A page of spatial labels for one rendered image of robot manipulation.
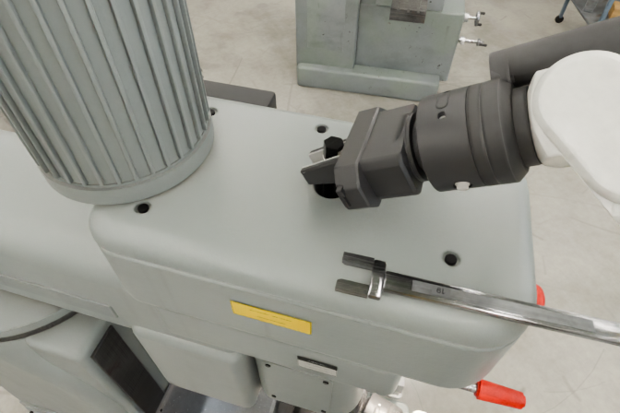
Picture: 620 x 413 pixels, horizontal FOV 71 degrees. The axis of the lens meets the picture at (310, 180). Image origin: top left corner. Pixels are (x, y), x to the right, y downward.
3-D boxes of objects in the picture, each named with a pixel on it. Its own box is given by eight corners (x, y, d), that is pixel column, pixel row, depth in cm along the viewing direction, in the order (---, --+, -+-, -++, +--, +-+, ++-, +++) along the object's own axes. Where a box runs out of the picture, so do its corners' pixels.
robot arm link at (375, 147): (363, 238, 43) (491, 229, 36) (317, 167, 38) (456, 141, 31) (390, 155, 51) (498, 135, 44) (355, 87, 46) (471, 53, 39)
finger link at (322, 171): (299, 162, 46) (350, 152, 43) (313, 183, 48) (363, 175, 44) (293, 172, 45) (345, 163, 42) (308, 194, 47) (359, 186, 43)
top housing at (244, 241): (492, 225, 64) (531, 146, 53) (491, 409, 47) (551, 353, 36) (202, 163, 73) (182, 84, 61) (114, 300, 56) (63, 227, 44)
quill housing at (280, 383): (373, 336, 96) (393, 256, 72) (352, 438, 82) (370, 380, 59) (291, 313, 99) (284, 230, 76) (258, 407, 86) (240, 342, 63)
